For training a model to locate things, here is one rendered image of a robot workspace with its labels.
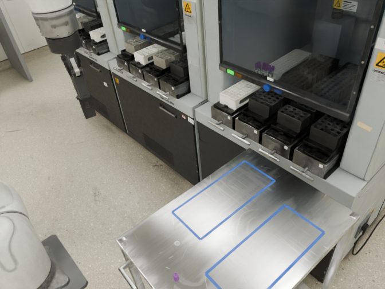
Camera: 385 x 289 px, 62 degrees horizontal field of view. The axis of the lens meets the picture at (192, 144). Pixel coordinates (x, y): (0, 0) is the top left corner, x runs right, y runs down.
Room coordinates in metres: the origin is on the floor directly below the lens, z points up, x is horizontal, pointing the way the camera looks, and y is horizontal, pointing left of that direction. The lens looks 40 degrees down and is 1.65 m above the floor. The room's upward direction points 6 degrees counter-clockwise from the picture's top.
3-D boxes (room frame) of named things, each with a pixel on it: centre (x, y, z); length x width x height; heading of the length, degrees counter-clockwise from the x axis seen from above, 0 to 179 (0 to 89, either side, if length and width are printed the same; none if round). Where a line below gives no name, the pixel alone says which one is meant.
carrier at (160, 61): (1.71, 0.13, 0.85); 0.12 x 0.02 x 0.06; 39
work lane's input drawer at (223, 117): (1.42, -0.40, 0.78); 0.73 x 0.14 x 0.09; 128
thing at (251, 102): (1.16, -0.31, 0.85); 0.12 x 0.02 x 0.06; 39
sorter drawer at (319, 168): (1.06, -0.68, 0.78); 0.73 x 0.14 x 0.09; 128
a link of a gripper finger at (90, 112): (0.76, 0.27, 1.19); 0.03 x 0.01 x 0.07; 115
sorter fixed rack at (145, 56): (1.89, 0.14, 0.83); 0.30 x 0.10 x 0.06; 128
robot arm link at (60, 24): (0.76, 0.28, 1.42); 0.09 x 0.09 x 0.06
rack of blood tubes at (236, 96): (1.34, -0.29, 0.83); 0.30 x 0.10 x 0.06; 128
